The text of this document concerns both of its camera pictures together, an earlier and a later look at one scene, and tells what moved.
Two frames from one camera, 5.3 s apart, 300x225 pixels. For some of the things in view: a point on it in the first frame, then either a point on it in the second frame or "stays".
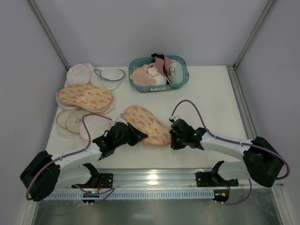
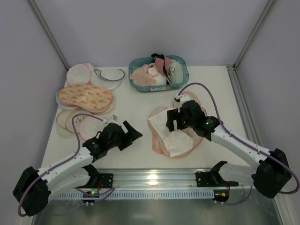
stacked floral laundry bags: (90, 98) stays
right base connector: (221, 195) stays
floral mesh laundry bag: (158, 134) → (175, 144)
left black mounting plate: (106, 180) stays
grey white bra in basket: (175, 71) stays
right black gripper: (176, 131) → (176, 119)
